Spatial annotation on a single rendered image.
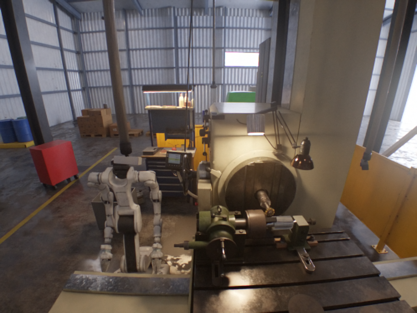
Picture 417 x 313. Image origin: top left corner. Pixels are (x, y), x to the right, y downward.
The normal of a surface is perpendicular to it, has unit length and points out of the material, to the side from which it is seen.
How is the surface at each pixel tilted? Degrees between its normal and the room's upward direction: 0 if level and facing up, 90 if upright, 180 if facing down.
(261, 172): 90
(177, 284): 0
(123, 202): 96
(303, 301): 0
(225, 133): 90
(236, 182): 90
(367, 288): 0
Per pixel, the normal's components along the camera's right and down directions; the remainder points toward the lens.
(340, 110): 0.02, 0.36
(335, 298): 0.00, -0.93
